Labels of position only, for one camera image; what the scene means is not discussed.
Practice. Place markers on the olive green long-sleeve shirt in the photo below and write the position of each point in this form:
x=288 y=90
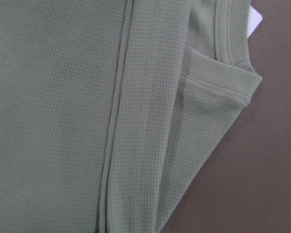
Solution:
x=109 y=108

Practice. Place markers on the white paper clothing tag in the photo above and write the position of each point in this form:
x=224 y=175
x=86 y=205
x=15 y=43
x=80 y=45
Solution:
x=254 y=19

